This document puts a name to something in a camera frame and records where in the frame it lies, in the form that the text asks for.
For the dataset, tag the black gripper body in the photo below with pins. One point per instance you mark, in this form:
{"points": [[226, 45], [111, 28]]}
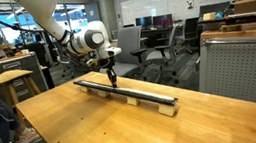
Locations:
{"points": [[109, 63]]}

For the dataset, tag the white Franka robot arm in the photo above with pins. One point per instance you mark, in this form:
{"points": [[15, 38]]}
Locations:
{"points": [[41, 6]]}

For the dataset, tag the wooden support block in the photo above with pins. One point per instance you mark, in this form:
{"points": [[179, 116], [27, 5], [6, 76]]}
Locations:
{"points": [[85, 88], [133, 101], [103, 93], [168, 110]]}

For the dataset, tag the wooden desk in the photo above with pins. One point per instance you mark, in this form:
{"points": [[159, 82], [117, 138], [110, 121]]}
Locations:
{"points": [[143, 39]]}

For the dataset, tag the dark computer monitor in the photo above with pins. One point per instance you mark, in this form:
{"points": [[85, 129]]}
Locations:
{"points": [[144, 22], [163, 20]]}

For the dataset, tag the black office chair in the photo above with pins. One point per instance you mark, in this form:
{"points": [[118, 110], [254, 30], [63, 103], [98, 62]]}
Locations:
{"points": [[191, 32]]}

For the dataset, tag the wooden stool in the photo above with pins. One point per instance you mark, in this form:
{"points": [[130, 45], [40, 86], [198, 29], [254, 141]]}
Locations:
{"points": [[14, 77]]}

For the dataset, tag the pale sneaker shoe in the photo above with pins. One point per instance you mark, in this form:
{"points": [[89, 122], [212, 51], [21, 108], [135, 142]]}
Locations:
{"points": [[28, 137]]}

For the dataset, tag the grey drawer cabinet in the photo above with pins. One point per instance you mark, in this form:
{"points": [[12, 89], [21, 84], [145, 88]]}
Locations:
{"points": [[6, 66]]}

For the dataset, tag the pale foam block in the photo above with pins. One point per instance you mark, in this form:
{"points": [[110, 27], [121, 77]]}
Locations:
{"points": [[209, 16]]}

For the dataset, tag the blue tool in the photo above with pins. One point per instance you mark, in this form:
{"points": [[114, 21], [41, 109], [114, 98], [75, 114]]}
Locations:
{"points": [[220, 14]]}

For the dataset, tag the grey metal tool cabinet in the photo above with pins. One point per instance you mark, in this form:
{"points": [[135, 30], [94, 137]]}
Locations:
{"points": [[245, 68]]}

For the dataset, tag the long black grooved rail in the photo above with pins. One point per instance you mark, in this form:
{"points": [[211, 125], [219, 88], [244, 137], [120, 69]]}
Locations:
{"points": [[152, 99]]}

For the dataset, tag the small wall poster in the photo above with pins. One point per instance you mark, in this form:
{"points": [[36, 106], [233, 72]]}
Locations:
{"points": [[190, 4]]}

